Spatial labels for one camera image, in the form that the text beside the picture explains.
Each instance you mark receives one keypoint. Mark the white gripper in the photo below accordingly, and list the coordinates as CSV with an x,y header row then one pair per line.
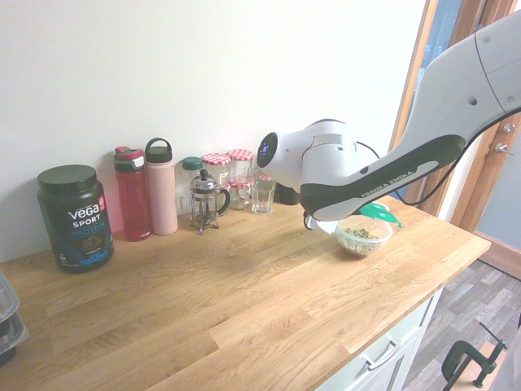
x,y
321,225

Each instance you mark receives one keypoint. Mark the green plastic container lid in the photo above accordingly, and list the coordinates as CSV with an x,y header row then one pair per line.
x,y
376,212

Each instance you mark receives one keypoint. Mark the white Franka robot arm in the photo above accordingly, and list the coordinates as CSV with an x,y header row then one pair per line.
x,y
407,171

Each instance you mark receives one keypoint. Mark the small jar red gingham lid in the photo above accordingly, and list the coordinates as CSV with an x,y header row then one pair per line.
x,y
262,177
241,195

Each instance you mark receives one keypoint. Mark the tall jar red gingham lid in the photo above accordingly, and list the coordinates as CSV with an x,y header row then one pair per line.
x,y
215,165
241,165

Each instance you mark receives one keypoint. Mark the clear jar with green lid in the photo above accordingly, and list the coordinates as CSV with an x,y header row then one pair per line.
x,y
189,171

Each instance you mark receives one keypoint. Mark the black food container clear lid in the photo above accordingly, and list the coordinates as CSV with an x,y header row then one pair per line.
x,y
10,338
8,295

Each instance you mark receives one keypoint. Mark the black shaker bottle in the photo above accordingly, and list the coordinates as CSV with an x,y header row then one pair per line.
x,y
289,195

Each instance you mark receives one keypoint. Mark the clear bowl with cereal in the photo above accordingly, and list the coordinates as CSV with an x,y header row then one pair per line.
x,y
364,240

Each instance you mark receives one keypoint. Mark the clear glass tumbler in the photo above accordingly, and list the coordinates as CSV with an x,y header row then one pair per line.
x,y
264,197

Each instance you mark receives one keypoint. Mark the glass French press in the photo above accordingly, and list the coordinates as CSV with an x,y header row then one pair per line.
x,y
205,203

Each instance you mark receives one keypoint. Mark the white kitchen cabinet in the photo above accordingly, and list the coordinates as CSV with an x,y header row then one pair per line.
x,y
399,346

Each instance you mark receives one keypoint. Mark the pink water bottle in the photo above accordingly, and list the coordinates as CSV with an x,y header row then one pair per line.
x,y
160,195

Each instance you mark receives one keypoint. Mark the green metal clamp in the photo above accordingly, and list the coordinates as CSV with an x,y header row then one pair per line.
x,y
458,358

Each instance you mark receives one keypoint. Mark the red water bottle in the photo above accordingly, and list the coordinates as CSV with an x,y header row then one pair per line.
x,y
132,199

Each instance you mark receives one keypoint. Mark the black Vega protein tub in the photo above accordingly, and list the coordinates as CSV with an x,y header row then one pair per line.
x,y
75,220

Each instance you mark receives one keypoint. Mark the wooden door frame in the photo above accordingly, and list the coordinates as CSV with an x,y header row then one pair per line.
x,y
464,16

